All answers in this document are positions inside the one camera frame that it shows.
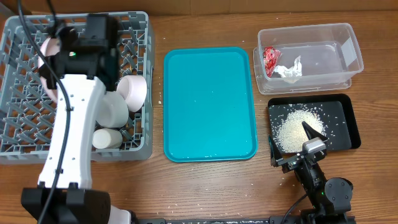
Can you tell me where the black waste tray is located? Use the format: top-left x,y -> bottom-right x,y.
268,94 -> 361,151

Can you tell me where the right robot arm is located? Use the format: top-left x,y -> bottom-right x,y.
269,122 -> 356,224

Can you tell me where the grey dishwasher rack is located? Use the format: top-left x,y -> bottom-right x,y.
1,11 -> 155,164

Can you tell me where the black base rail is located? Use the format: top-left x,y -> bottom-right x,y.
139,216 -> 356,224

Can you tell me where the white tissue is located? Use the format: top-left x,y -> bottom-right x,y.
274,56 -> 302,83

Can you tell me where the small white plate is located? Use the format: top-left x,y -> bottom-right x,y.
116,75 -> 147,112

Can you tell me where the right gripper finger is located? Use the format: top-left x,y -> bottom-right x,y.
268,136 -> 283,162
302,121 -> 328,142

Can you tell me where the grey metal bowl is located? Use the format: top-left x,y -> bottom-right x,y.
96,91 -> 129,128

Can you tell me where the red snack wrapper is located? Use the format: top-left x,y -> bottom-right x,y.
263,46 -> 281,78

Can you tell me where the pile of rice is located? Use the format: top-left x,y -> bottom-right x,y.
274,110 -> 326,153

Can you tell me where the large white plate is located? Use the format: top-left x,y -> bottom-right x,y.
37,37 -> 62,103

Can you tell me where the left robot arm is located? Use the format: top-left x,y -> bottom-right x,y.
21,14 -> 131,223

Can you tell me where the small white cup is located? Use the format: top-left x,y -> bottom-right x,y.
92,128 -> 123,149

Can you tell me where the teal serving tray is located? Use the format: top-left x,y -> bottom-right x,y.
163,47 -> 258,162

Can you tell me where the clear plastic bin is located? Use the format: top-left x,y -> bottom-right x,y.
253,23 -> 364,95

